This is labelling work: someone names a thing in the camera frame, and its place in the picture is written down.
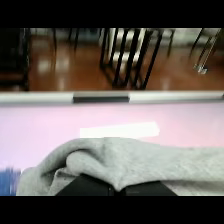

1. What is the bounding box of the grey shirt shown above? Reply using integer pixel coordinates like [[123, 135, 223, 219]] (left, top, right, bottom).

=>
[[15, 137, 224, 197]]

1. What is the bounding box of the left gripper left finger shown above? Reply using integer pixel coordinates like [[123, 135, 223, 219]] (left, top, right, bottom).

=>
[[54, 173, 117, 197]]

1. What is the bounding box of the black metal rack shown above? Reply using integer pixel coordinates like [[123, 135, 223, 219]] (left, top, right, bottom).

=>
[[99, 28, 165, 91]]

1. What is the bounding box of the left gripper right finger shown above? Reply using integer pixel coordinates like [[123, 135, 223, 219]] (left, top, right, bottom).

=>
[[119, 180, 178, 197]]

